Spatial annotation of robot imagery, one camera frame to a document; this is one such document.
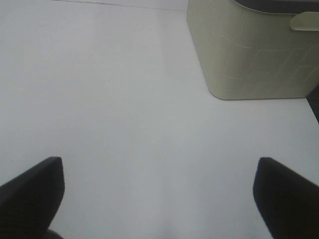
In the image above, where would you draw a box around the beige storage bin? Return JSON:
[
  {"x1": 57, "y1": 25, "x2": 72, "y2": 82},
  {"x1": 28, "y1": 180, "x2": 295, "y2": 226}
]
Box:
[{"x1": 186, "y1": 0, "x2": 319, "y2": 100}]

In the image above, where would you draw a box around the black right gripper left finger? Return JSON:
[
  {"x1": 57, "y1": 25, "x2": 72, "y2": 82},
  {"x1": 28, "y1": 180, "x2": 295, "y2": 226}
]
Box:
[{"x1": 0, "y1": 157, "x2": 65, "y2": 239}]

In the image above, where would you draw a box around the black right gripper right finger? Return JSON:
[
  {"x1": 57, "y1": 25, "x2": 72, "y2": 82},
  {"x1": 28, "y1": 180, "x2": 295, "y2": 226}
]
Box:
[{"x1": 253, "y1": 157, "x2": 319, "y2": 239}]

